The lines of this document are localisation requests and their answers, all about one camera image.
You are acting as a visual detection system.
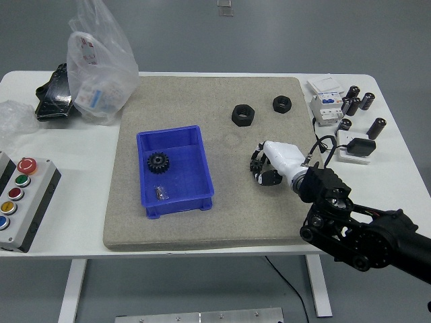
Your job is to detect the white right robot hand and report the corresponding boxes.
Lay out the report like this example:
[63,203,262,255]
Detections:
[249,140,307,188]

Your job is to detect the large black gear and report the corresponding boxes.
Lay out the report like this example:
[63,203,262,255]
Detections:
[146,151,171,176]

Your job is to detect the small black hex nut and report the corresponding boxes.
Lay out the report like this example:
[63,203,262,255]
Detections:
[272,95,294,114]

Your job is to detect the large black hex nut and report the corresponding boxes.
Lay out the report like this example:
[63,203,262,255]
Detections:
[231,104,256,127]

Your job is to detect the blue plastic box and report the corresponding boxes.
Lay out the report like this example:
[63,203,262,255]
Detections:
[135,124,216,220]

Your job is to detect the grey push-button control box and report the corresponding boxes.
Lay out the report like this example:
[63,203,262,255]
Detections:
[0,151,63,254]

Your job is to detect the white circuit breaker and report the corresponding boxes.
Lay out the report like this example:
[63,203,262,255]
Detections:
[309,92,345,129]

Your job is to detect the white socket plate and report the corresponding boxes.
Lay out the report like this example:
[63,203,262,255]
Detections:
[336,130,374,165]

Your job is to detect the black power adapter plug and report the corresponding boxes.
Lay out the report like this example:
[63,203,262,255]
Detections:
[346,137,377,157]

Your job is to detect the grey-brown mat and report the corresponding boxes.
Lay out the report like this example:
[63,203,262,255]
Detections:
[102,76,333,252]

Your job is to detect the white table leg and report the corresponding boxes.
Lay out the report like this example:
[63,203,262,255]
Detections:
[304,255,334,318]
[57,258,89,323]

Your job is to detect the silver metal plate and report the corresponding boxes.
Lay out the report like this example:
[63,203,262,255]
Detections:
[114,307,284,323]

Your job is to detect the translucent plastic bag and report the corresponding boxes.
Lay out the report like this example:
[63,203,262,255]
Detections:
[65,0,140,127]

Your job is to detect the white carton with blue print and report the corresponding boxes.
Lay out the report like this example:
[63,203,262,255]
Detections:
[75,83,103,112]

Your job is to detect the black part in clear wrap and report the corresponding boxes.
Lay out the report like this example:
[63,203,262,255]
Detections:
[34,63,82,122]

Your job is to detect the crumpled clear plastic bag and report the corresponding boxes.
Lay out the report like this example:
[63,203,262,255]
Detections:
[0,100,40,149]

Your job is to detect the black adapter cord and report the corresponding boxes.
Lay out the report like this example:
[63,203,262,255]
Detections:
[311,117,350,159]

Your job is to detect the white wall switch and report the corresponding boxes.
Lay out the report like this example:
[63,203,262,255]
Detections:
[306,76,345,99]

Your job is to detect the black cable under table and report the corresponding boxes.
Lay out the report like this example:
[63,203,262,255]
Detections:
[263,256,311,323]

